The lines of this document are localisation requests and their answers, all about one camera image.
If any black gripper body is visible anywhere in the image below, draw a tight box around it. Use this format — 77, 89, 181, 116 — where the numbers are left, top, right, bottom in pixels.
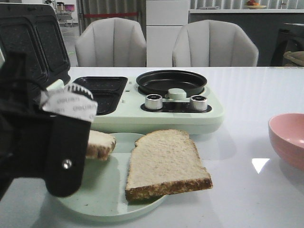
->
0, 52, 51, 197

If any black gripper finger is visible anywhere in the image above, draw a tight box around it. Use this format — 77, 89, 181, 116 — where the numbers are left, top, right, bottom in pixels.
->
45, 115, 91, 197

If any white bread slice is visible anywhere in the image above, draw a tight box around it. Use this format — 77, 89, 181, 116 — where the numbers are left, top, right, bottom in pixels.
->
85, 130, 116, 161
125, 129, 213, 202

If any green breakfast maker lid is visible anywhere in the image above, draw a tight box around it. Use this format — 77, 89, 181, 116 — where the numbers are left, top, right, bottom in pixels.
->
0, 3, 70, 88

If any pink bowl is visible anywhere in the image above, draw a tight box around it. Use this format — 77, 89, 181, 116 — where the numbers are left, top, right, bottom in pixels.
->
268, 113, 304, 171

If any green breakfast maker base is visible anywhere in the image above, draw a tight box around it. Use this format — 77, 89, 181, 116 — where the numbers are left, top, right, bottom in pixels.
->
74, 76, 224, 134

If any light green round plate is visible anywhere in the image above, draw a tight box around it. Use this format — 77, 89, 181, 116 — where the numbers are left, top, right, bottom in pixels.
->
57, 133, 167, 222

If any left silver control knob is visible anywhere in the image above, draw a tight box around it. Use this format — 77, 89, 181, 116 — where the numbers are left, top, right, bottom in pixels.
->
144, 94, 162, 110

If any silver control knob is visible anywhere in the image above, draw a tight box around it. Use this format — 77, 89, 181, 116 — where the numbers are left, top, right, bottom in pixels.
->
190, 95, 208, 111
144, 94, 162, 110

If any black round frying pan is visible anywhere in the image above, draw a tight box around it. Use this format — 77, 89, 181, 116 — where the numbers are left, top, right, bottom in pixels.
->
136, 70, 207, 97

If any left grey upholstered chair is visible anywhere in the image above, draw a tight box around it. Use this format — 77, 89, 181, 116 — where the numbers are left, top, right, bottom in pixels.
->
75, 18, 146, 67

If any grey upholstered chair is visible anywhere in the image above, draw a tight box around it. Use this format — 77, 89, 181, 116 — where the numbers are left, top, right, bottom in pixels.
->
75, 18, 146, 67
172, 20, 259, 67

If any right silver control knob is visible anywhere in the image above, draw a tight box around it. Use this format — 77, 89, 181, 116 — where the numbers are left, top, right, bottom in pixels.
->
190, 95, 208, 111

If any white cabinet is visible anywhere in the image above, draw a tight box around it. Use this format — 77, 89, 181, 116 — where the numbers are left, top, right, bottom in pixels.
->
146, 0, 190, 67

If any right grey upholstered chair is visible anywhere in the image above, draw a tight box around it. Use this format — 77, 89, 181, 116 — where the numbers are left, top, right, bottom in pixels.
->
172, 20, 259, 67

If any fruit plate on counter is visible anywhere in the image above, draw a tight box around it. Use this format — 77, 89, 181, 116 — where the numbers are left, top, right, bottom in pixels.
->
245, 0, 267, 10

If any grey counter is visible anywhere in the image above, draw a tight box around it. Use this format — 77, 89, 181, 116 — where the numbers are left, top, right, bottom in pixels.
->
189, 9, 304, 67

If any green round pan handle knob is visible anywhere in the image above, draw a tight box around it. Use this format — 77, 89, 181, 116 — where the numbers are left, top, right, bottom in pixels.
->
165, 88, 187, 100

